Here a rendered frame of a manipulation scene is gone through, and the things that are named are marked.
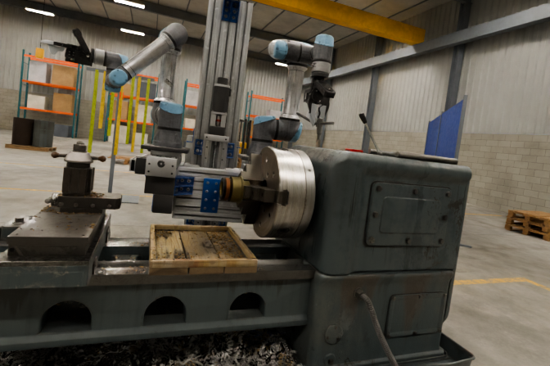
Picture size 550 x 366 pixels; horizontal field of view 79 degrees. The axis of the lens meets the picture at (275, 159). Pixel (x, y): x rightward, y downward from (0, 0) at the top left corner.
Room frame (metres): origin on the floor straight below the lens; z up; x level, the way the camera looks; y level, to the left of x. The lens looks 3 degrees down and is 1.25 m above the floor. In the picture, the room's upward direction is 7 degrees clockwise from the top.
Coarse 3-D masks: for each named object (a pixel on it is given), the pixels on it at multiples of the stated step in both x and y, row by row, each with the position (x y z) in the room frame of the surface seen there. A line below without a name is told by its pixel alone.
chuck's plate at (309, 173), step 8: (304, 152) 1.15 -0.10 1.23; (304, 160) 1.09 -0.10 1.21; (304, 168) 1.07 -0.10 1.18; (312, 168) 1.08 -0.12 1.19; (312, 176) 1.06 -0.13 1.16; (312, 184) 1.05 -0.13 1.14; (312, 192) 1.04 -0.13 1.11; (312, 200) 1.04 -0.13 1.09; (304, 208) 1.03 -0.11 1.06; (312, 208) 1.04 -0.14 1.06; (304, 216) 1.04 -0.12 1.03; (304, 224) 1.06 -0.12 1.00; (296, 232) 1.07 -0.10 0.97
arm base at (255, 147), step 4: (252, 140) 1.81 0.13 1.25; (256, 140) 1.79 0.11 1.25; (260, 140) 1.78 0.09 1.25; (264, 140) 1.79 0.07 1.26; (268, 140) 1.80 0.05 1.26; (252, 144) 1.80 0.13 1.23; (256, 144) 1.79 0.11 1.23; (260, 144) 1.78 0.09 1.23; (264, 144) 1.79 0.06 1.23; (268, 144) 1.80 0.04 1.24; (272, 144) 1.84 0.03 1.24; (252, 148) 1.79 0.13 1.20; (256, 148) 1.78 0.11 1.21; (260, 148) 1.78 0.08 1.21; (248, 152) 1.80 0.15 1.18; (252, 152) 1.78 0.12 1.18; (256, 152) 1.77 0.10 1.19
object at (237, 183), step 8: (240, 176) 1.11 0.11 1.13; (224, 184) 1.07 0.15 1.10; (232, 184) 1.07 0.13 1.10; (240, 184) 1.08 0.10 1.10; (248, 184) 1.11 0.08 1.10; (224, 192) 1.06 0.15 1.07; (232, 192) 1.07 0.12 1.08; (240, 192) 1.08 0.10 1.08; (224, 200) 1.09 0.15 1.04; (232, 200) 1.08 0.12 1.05; (240, 200) 1.08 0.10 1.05
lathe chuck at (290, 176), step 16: (272, 160) 1.09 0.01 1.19; (288, 160) 1.07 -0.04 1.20; (272, 176) 1.08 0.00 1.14; (288, 176) 1.03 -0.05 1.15; (304, 176) 1.05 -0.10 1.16; (288, 192) 1.02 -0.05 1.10; (304, 192) 1.03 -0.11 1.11; (272, 208) 1.04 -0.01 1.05; (288, 208) 1.01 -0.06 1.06; (256, 224) 1.16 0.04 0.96; (272, 224) 1.03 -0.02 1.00; (288, 224) 1.04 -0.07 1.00
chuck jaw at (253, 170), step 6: (252, 156) 1.18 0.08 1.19; (258, 156) 1.19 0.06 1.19; (252, 162) 1.17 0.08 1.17; (258, 162) 1.18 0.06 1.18; (246, 168) 1.15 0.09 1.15; (252, 168) 1.16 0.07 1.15; (258, 168) 1.17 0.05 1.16; (240, 174) 1.14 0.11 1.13; (246, 174) 1.14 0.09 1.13; (252, 174) 1.14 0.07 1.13; (258, 174) 1.15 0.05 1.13; (246, 180) 1.13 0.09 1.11; (252, 180) 1.14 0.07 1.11; (258, 180) 1.14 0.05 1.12; (264, 180) 1.16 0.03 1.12
